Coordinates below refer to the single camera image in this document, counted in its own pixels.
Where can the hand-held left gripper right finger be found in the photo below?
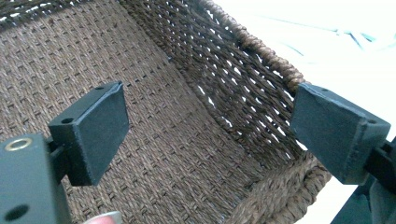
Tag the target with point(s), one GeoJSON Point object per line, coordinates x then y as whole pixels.
{"type": "Point", "coordinates": [333, 133]}

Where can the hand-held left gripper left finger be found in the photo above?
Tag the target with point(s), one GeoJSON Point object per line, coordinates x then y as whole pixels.
{"type": "Point", "coordinates": [93, 137]}

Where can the brown woven basket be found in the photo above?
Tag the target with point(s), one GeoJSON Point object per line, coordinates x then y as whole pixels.
{"type": "Point", "coordinates": [174, 124]}

